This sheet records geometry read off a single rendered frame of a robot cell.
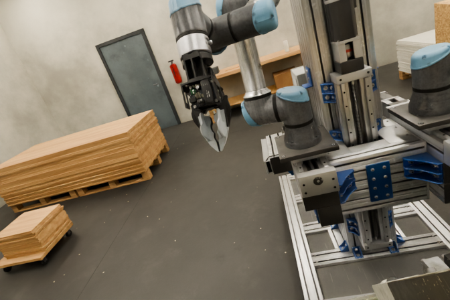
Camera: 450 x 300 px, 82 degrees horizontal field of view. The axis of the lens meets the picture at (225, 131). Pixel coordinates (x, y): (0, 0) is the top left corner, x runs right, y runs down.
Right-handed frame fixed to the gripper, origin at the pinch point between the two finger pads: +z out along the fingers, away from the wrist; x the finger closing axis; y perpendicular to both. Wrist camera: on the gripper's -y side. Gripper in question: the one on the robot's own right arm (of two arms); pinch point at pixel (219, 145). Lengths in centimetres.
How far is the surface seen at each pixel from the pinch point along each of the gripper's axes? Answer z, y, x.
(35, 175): -49, -263, -341
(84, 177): -28, -276, -272
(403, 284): 29.4, 8.4, 25.8
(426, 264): 45, -32, 44
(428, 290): 26.4, 16.3, 26.4
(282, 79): -130, -437, 50
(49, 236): 32, -178, -240
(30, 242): 32, -164, -248
